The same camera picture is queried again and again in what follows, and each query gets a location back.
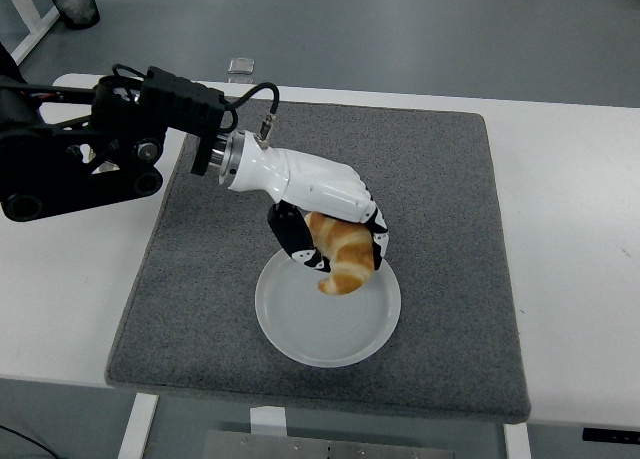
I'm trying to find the white furniture frame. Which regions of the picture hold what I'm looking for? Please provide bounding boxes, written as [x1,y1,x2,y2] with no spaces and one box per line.
[0,0,60,66]

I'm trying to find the dark mesh waste bin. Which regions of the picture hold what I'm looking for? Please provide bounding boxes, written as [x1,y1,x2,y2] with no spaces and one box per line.
[38,0,102,31]

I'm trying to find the black table control panel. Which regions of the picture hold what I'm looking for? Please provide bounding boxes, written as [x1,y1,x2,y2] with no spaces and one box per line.
[582,427,640,443]

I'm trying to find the white table bracket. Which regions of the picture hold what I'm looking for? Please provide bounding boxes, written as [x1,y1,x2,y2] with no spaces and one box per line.
[248,406,288,438]

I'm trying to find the pale grey round plate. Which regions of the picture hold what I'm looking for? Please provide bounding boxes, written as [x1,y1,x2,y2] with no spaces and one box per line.
[254,251,402,369]

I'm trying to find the grey felt mat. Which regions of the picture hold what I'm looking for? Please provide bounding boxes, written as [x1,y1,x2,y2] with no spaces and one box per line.
[103,94,532,424]

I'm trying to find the golden croissant bread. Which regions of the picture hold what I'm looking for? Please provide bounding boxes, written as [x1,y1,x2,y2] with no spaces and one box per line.
[303,210,377,297]

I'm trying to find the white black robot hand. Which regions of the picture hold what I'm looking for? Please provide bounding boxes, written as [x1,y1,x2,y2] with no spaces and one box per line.
[224,131,392,275]

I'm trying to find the white table leg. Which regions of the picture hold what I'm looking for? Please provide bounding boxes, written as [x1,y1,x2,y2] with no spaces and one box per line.
[503,422,532,459]
[118,393,160,459]

